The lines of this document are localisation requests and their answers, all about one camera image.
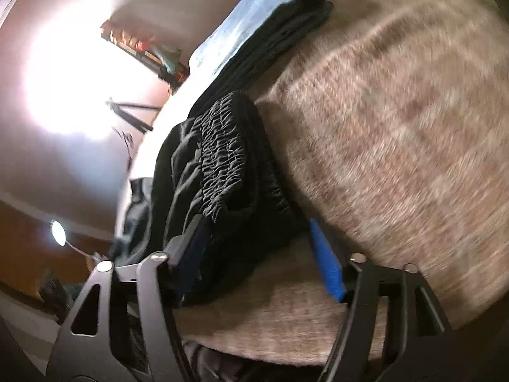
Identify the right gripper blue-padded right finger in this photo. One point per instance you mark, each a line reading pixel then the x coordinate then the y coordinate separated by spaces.
pixel 331 254

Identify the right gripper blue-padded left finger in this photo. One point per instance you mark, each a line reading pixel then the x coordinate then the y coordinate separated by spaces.
pixel 185 254

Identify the dark green-black pants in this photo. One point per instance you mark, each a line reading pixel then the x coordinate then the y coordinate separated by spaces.
pixel 220 165

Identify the white clip-on desk lamp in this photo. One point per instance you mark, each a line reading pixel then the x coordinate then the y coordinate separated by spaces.
pixel 58 234

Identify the black mini tripod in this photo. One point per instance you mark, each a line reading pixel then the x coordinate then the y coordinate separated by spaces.
pixel 120 109

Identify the cluttered shelf items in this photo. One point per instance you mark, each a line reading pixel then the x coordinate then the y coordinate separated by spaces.
pixel 163 60

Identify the light blue folded cloth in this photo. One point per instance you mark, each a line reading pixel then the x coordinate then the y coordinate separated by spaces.
pixel 249 21

